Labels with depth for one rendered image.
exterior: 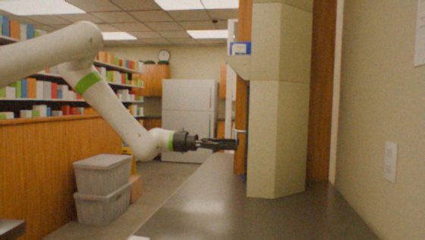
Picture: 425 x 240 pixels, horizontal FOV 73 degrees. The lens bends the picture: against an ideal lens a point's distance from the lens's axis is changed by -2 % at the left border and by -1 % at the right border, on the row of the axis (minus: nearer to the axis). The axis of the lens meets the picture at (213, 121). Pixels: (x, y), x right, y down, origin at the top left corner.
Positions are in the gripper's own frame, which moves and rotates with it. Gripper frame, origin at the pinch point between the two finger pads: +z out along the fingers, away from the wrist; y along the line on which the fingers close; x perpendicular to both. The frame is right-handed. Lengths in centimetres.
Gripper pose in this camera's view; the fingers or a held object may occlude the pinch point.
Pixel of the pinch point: (234, 144)
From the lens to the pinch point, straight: 123.8
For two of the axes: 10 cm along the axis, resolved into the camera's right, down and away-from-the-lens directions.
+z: 9.9, 0.4, -1.6
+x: -0.3, 10.0, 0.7
